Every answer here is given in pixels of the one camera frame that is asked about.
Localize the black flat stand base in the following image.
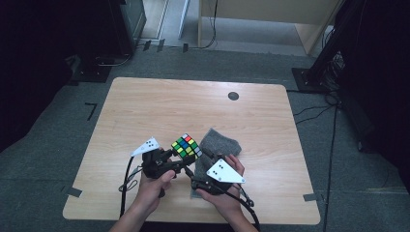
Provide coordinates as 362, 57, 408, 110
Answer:
69, 54, 113, 85

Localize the right hand-held gripper black cable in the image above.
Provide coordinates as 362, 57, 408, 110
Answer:
224, 185, 261, 232

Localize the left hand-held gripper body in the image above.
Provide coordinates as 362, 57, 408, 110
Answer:
130, 136, 188, 180

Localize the long black floor cable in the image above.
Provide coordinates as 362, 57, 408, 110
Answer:
321, 102, 340, 232

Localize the black cabinet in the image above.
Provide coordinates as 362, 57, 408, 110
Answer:
107, 0, 148, 57

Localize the grey towel cloth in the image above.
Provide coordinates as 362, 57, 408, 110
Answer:
190, 128, 243, 199

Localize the black metal stand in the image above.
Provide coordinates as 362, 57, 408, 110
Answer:
291, 0, 368, 95

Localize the person's right hand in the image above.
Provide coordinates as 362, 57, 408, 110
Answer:
195, 154, 247, 220

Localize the black looped floor cable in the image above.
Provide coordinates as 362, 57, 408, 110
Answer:
94, 52, 133, 68

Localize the person's left hand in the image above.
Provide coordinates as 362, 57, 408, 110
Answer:
134, 169, 177, 213

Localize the white leaning board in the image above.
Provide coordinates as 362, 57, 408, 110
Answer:
177, 0, 191, 41

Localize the left hand-held gripper black cable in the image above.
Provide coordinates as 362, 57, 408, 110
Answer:
118, 156, 145, 219

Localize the hand-held gripper black cable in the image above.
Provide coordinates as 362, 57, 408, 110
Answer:
224, 185, 261, 232
118, 156, 145, 219

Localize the light wooden cabinet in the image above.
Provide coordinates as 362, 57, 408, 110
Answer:
196, 0, 343, 56

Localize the tangle of black cables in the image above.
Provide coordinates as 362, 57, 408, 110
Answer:
322, 49, 346, 98

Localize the multicoloured puzzle cube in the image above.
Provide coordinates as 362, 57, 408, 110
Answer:
170, 132, 203, 160

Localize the black hanging cable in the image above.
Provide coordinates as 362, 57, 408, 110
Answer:
188, 0, 220, 50

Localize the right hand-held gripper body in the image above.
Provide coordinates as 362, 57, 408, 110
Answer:
191, 158, 247, 196

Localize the dark curtain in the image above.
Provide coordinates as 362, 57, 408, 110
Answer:
0, 0, 120, 154
335, 0, 410, 194

